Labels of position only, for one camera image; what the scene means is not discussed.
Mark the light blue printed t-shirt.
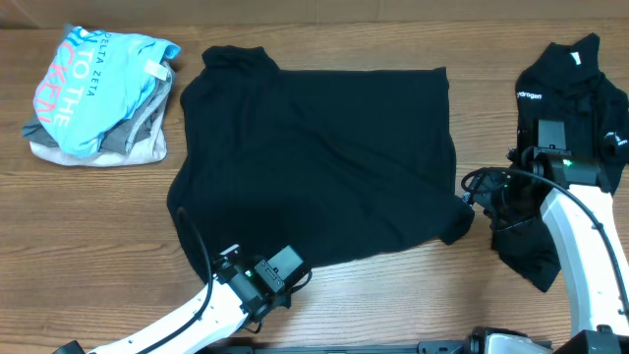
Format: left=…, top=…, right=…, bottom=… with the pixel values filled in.
left=32, top=27, right=182, bottom=159

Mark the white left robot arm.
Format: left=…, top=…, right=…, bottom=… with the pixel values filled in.
left=92, top=245, right=311, bottom=353

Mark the grey folded garment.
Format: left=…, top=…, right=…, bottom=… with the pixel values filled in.
left=21, top=23, right=177, bottom=156

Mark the black hydrogen logo shirt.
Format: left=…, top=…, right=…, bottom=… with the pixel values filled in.
left=492, top=33, right=628, bottom=292

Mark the white folded garment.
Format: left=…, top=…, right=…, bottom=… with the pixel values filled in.
left=23, top=88, right=170, bottom=167

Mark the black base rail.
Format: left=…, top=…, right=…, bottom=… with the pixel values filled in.
left=200, top=339, right=481, bottom=354

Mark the plain black t-shirt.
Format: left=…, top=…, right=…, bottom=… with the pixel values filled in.
left=167, top=46, right=474, bottom=277

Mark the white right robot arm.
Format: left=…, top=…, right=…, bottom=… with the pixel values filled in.
left=461, top=147, right=628, bottom=353

